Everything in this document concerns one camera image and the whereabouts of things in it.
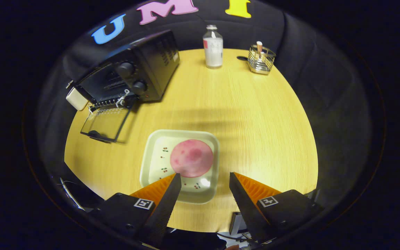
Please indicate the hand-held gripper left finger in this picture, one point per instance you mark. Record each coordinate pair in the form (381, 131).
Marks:
(163, 211)

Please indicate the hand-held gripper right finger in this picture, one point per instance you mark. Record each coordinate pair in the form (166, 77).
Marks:
(248, 211)

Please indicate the cream square plate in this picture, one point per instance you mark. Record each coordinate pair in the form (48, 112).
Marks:
(158, 163)

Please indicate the pink round ham slice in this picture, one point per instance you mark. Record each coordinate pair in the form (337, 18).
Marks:
(191, 158)

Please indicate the black toaster oven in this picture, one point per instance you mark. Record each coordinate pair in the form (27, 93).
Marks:
(151, 66)

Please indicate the white slot toaster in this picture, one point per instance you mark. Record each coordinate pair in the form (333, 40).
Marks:
(76, 99)

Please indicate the clear plastic bottle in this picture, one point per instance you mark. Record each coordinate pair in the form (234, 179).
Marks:
(213, 48)

